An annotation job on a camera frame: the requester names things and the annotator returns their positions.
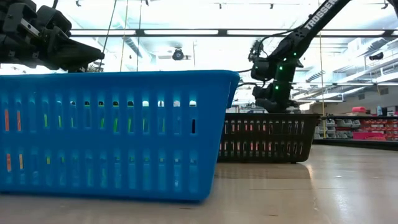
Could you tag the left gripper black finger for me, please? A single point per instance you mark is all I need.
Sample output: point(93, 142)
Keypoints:
point(21, 49)
point(71, 53)

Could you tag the small black plastic basket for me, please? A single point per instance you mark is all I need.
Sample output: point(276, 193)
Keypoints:
point(308, 140)

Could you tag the small blue plastic basket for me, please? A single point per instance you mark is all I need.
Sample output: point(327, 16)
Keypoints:
point(124, 84)

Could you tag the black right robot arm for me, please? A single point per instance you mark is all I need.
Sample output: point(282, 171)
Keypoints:
point(320, 15)

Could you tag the shelf with red bins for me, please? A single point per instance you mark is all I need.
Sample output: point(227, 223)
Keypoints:
point(376, 127)

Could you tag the pink plastic bin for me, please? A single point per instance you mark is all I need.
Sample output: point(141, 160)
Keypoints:
point(359, 109)

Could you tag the round black ceiling fixture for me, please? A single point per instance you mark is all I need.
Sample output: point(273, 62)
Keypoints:
point(178, 54)

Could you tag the dark ceiling speaker fixture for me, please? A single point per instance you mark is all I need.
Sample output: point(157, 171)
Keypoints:
point(376, 56)

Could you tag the black ceiling camera fixture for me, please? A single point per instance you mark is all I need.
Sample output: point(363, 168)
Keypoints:
point(255, 49)

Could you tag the black overhead frame bar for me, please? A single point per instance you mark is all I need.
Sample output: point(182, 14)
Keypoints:
point(222, 32)

